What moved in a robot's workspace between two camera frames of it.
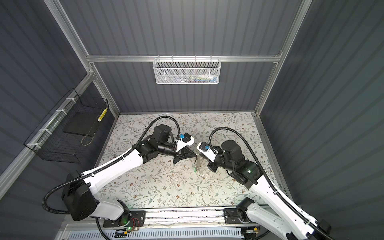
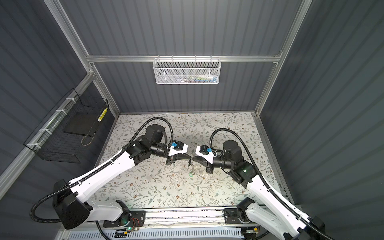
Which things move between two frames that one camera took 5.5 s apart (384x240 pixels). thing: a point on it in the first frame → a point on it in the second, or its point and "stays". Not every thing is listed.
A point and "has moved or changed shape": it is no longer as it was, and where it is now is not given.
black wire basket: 71,131 stays
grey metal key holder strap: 198,161 has moved or changed shape
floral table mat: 166,184 stays
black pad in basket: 82,123 stays
